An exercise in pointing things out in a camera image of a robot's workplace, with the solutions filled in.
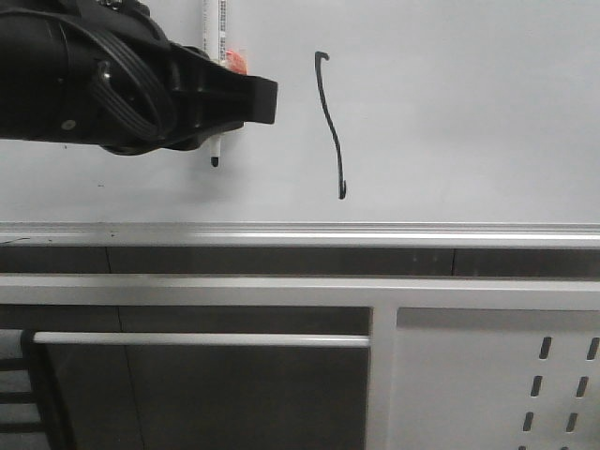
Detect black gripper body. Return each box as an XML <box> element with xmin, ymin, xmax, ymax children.
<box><xmin>74</xmin><ymin>1</ymin><xmax>216</xmax><ymax>156</ymax></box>

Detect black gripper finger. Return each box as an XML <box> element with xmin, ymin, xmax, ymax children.
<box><xmin>187</xmin><ymin>112</ymin><xmax>244</xmax><ymax>151</ymax></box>
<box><xmin>187</xmin><ymin>47</ymin><xmax>278</xmax><ymax>125</ymax></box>

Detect white whiteboard marker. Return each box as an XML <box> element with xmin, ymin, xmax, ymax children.
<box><xmin>202</xmin><ymin>0</ymin><xmax>227</xmax><ymax>168</ymax></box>

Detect red round magnet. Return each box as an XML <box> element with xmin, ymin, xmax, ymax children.
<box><xmin>225</xmin><ymin>50</ymin><xmax>248</xmax><ymax>75</ymax></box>

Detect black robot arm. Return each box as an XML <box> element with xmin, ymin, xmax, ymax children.
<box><xmin>1</xmin><ymin>1</ymin><xmax>278</xmax><ymax>157</ymax></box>

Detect white whiteboard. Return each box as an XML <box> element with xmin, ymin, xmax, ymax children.
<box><xmin>1</xmin><ymin>1</ymin><xmax>599</xmax><ymax>224</ymax></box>

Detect white horizontal rod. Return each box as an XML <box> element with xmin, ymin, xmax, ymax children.
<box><xmin>33</xmin><ymin>332</ymin><xmax>370</xmax><ymax>349</ymax></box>

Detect black slatted chair back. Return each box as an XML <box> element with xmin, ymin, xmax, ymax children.
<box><xmin>1</xmin><ymin>329</ymin><xmax>75</xmax><ymax>449</ymax></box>

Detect white perforated metal panel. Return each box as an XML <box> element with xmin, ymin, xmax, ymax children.
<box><xmin>389</xmin><ymin>308</ymin><xmax>599</xmax><ymax>449</ymax></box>

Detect black ribbed cable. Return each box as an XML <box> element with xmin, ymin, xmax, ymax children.
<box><xmin>60</xmin><ymin>13</ymin><xmax>177</xmax><ymax>142</ymax></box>

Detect white metal stand frame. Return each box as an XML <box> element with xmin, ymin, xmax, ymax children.
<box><xmin>1</xmin><ymin>275</ymin><xmax>599</xmax><ymax>449</ymax></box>

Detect aluminium whiteboard tray rail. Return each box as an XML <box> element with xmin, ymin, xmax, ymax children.
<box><xmin>1</xmin><ymin>222</ymin><xmax>599</xmax><ymax>249</ymax></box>

